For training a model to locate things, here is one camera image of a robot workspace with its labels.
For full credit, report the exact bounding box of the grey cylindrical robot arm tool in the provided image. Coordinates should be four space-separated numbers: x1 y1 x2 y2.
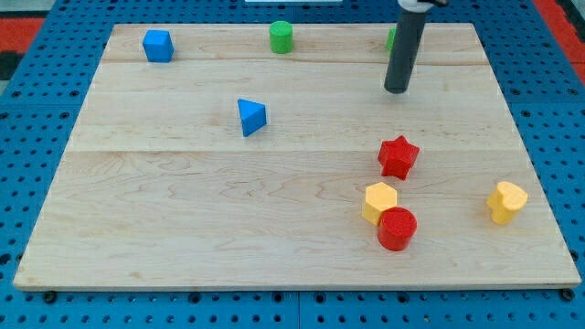
384 0 450 94

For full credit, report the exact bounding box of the red star block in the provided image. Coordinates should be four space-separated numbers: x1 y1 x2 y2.
378 135 420 180

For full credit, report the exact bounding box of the green star block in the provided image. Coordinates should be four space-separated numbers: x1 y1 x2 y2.
386 27 397 52

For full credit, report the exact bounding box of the blue triangle block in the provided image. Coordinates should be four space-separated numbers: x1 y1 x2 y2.
237 99 267 137

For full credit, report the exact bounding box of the wooden board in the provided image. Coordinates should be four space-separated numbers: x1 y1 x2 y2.
14 23 581 292

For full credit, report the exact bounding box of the yellow hexagon block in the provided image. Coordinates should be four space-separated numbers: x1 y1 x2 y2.
361 182 398 226

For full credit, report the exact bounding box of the red cylinder block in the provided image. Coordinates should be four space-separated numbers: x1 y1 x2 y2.
378 207 418 251

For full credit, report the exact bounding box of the green cylinder block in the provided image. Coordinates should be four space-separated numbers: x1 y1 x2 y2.
269 21 293 54

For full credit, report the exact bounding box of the blue cube block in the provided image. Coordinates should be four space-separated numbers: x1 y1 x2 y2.
143 29 174 63

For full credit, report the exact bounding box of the yellow heart block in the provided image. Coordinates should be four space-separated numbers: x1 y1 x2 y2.
486 181 528 225

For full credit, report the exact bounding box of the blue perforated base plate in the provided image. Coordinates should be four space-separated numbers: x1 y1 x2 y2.
1 0 584 328

